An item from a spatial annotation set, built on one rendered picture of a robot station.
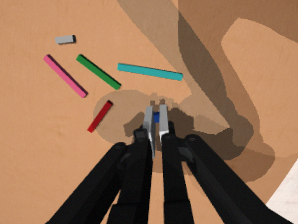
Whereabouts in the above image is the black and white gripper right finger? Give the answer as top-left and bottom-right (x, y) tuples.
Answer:
(159, 104), (294, 224)

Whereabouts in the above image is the pink rod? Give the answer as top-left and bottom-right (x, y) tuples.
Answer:
(43, 54), (88, 99)

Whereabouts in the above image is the red rod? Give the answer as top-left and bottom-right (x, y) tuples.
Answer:
(87, 100), (113, 133)

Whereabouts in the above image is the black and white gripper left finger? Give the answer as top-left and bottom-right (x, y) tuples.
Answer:
(45, 106), (156, 224)

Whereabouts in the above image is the turquoise rod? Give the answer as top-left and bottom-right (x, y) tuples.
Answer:
(117, 63), (183, 81)

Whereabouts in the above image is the small blue cube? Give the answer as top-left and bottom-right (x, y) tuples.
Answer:
(154, 111), (159, 123)

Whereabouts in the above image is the green rod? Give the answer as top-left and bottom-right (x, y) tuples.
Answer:
(76, 54), (122, 90)

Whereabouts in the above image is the grey rod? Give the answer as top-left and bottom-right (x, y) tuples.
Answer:
(55, 35), (76, 44)

